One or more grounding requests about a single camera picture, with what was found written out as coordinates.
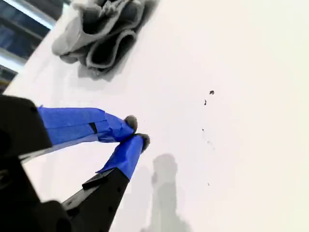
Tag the grey white-striped towel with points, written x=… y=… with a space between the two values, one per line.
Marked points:
x=72 y=36

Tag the dark thread scrap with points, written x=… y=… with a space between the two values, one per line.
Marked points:
x=205 y=102
x=212 y=92

